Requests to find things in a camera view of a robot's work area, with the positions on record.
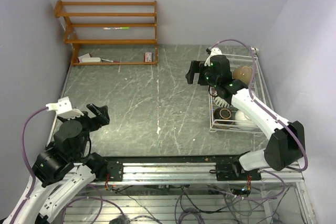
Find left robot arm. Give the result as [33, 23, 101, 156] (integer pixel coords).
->
[2, 98, 110, 223]

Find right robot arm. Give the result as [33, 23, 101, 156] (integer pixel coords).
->
[185, 55, 308, 180]

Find pink white pen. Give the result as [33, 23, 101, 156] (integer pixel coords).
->
[101, 58, 120, 63]

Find aluminium rail frame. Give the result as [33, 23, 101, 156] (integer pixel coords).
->
[94, 162, 304, 185]

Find green pink marker pen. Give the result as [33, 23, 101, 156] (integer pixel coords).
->
[103, 26, 130, 30]

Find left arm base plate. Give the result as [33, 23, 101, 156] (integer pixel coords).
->
[107, 161, 124, 182]

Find small red white box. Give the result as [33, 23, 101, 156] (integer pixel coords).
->
[144, 52, 152, 62]

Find wooden shelf rack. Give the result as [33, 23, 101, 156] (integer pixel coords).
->
[54, 0, 159, 66]

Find dark brown bowl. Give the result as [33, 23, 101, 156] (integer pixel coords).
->
[213, 108, 233, 125]

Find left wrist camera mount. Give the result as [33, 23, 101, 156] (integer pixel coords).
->
[46, 97, 84, 119]

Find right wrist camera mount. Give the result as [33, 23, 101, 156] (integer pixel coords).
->
[204, 47, 222, 67]

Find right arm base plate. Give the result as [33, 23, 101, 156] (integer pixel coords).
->
[212, 162, 261, 181]

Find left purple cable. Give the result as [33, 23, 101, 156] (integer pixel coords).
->
[7, 108, 48, 224]

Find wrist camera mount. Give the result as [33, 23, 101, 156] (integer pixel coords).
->
[46, 97, 84, 119]
[204, 47, 222, 67]

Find white wire dish rack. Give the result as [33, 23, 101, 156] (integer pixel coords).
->
[208, 54, 268, 136]

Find cream bowl patterned rim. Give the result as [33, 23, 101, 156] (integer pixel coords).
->
[213, 94, 231, 108]

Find black glossy bowl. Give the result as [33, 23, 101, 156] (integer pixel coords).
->
[232, 66, 253, 85]

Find white bowl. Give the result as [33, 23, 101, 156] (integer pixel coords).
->
[234, 110, 257, 131]

